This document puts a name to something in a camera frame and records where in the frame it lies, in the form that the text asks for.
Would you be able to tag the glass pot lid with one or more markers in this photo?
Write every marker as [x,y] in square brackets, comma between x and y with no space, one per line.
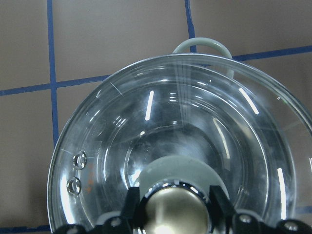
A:
[174,139]

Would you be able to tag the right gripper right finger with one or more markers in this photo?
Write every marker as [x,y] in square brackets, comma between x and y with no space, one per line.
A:
[226,220]

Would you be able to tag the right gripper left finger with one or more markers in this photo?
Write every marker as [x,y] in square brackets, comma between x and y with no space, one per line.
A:
[114,224]

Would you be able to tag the pale green steel pot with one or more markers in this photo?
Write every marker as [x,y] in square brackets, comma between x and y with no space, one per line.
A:
[198,72]

